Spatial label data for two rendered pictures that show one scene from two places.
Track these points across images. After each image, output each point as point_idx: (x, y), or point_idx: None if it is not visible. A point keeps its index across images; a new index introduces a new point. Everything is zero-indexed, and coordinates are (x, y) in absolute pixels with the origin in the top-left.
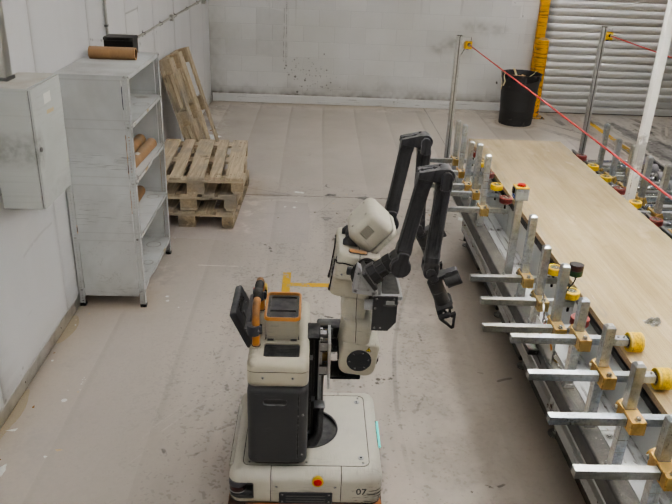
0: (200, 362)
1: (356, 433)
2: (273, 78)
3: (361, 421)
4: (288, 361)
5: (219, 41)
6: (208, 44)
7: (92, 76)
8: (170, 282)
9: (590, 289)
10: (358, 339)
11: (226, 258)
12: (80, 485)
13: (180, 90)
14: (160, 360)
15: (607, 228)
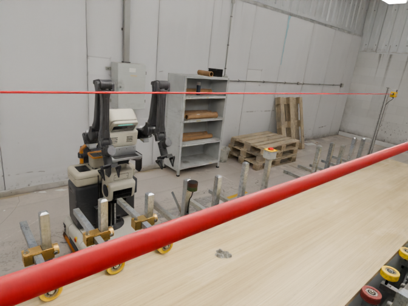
0: (157, 198)
1: (115, 236)
2: (372, 130)
3: (125, 234)
4: (74, 171)
5: (349, 107)
6: (342, 107)
7: (176, 74)
8: (199, 174)
9: (239, 221)
10: (105, 178)
11: (233, 177)
12: (65, 204)
13: (280, 112)
14: (149, 190)
15: (356, 215)
